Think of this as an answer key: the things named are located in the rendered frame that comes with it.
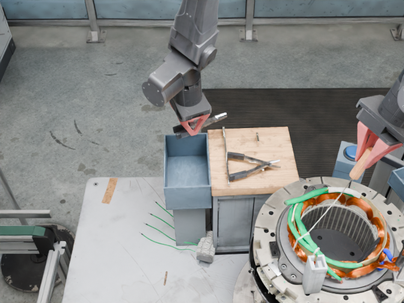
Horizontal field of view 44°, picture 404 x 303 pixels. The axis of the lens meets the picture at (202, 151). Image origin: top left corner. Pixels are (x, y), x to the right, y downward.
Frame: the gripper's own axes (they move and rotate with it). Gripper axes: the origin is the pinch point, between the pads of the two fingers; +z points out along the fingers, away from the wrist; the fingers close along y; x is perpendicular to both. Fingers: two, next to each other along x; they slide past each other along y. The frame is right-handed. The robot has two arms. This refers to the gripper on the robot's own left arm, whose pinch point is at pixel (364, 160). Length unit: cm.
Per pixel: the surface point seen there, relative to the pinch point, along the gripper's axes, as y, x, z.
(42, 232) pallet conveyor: -57, -21, 75
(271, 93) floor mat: -122, 146, 96
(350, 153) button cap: -15.6, 32.2, 20.4
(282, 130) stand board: -29.7, 22.7, 22.8
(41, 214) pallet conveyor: -61, -20, 72
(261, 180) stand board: -20.3, 9.2, 27.1
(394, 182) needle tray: -3.5, 33.6, 18.9
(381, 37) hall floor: -124, 235, 65
